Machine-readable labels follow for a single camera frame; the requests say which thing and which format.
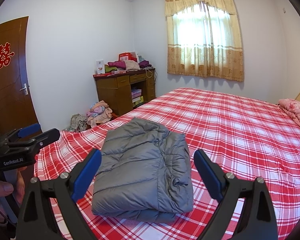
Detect beige patterned window curtain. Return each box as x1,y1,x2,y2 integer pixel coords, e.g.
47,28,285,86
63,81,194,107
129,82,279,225
165,0,244,82

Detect clothes pile on desk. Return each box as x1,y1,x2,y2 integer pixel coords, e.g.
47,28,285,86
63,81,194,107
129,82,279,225
105,54,153,74

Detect white card box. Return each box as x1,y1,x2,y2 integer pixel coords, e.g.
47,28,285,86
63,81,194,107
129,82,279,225
95,60,105,75

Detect grey puffer jacket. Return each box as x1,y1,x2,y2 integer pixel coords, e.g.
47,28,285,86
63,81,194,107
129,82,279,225
91,118,193,223

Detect silver door handle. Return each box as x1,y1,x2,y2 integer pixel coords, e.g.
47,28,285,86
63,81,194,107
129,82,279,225
19,83,29,96

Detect brown wooden desk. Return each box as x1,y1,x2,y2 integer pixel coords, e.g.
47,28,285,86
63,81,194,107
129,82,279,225
93,68,156,116

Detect brown wooden door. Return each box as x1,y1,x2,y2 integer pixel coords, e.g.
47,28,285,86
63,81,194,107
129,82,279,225
0,16,38,135

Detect red double happiness decoration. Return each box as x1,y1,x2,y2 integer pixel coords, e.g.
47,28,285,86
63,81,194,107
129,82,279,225
0,42,15,69

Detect person's left hand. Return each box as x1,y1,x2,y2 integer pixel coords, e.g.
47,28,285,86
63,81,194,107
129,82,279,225
0,167,27,227

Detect boxes inside desk shelf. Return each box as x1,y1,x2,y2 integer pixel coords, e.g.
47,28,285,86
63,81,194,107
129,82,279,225
132,89,144,107

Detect pink floral pillow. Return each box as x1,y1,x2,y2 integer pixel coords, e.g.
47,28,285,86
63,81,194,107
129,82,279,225
279,99,300,126

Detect clothes pile on floor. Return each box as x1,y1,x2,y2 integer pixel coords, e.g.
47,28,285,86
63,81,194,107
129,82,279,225
86,100,113,128

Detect red gift box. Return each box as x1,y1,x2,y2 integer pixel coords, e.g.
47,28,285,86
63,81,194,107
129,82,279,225
119,51,138,62

